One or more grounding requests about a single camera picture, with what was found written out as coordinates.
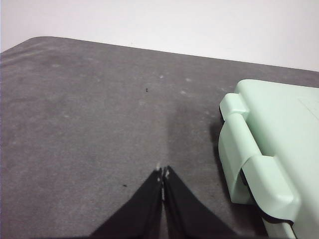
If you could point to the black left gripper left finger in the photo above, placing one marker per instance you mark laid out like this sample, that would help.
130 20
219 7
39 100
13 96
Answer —
139 214

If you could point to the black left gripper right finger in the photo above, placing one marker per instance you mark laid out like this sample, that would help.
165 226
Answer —
184 214

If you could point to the mint green breakfast machine base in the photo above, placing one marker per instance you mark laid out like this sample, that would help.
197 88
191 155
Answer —
229 161

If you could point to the mint green griddle lid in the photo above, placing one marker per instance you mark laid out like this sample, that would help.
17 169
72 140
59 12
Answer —
279 129

